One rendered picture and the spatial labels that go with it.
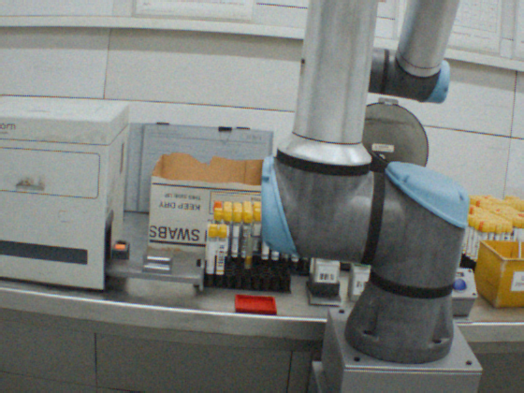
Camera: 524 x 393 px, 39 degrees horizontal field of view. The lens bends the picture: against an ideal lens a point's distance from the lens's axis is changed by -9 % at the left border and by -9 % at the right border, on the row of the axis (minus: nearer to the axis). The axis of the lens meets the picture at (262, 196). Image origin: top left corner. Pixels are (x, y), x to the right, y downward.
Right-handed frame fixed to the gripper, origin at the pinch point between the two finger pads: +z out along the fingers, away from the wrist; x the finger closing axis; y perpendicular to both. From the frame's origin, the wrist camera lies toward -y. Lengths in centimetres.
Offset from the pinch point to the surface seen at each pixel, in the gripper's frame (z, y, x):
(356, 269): 6.1, -5.4, 0.8
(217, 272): 9.2, 18.8, -2.2
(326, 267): 5.6, 0.5, 2.4
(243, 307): 11.4, 14.5, 9.0
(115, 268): 7.9, 36.7, 4.0
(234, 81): -20, 16, -57
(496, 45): -38, -50, -55
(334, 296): 10.5, -1.5, 3.3
